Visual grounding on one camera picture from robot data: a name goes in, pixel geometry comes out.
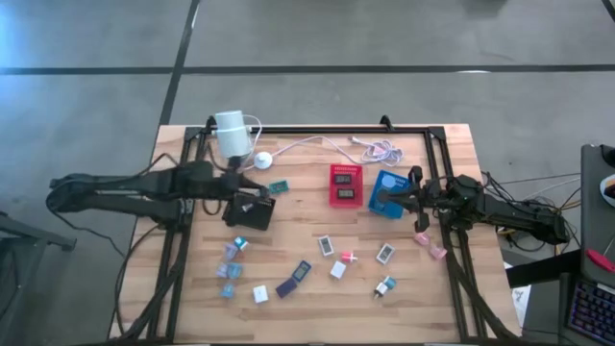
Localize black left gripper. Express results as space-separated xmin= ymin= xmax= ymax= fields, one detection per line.
xmin=210 ymin=156 xmax=270 ymax=225

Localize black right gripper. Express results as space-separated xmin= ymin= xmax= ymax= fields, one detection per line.
xmin=386 ymin=165 xmax=453 ymax=233

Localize white digital clock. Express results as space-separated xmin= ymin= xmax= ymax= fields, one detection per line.
xmin=315 ymin=235 xmax=336 ymax=258
xmin=376 ymin=242 xmax=397 ymax=266

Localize blue digital clock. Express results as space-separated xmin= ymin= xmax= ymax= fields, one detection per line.
xmin=292 ymin=259 xmax=313 ymax=283

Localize blue plastic basket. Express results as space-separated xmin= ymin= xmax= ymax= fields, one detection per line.
xmin=367 ymin=168 xmax=414 ymax=221

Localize black plastic basket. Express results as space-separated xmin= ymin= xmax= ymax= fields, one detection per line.
xmin=221 ymin=191 xmax=278 ymax=232

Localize red plastic basket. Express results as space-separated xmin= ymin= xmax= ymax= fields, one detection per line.
xmin=329 ymin=163 xmax=365 ymax=210

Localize white cylindrical lamp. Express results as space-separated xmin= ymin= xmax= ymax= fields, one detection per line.
xmin=213 ymin=109 xmax=254 ymax=160

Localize navy digital clock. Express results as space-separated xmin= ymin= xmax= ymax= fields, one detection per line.
xmin=275 ymin=277 xmax=299 ymax=300

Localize black desk crossbar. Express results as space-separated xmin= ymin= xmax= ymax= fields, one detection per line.
xmin=504 ymin=248 xmax=585 ymax=289

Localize white paper sheet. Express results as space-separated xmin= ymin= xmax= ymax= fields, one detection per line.
xmin=510 ymin=284 xmax=532 ymax=316

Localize dark grey desk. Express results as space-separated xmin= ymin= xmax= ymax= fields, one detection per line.
xmin=578 ymin=142 xmax=615 ymax=289

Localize white orange object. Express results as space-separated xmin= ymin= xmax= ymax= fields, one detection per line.
xmin=599 ymin=173 xmax=615 ymax=209

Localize backlit keyboard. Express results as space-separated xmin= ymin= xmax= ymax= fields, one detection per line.
xmin=566 ymin=277 xmax=615 ymax=346

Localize black side table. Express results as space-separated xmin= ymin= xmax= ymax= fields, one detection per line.
xmin=0 ymin=210 xmax=78 ymax=346

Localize white pink coiled cable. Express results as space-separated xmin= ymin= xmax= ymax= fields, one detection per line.
xmin=271 ymin=135 xmax=406 ymax=168

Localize white lamp cable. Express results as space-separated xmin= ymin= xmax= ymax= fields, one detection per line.
xmin=239 ymin=113 xmax=264 ymax=172

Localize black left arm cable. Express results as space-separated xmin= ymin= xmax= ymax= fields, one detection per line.
xmin=136 ymin=152 xmax=188 ymax=177

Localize black aluminium rig frame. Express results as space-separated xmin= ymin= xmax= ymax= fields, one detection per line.
xmin=125 ymin=113 xmax=518 ymax=345

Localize red handled tool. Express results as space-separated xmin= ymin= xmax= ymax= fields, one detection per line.
xmin=585 ymin=247 xmax=615 ymax=274

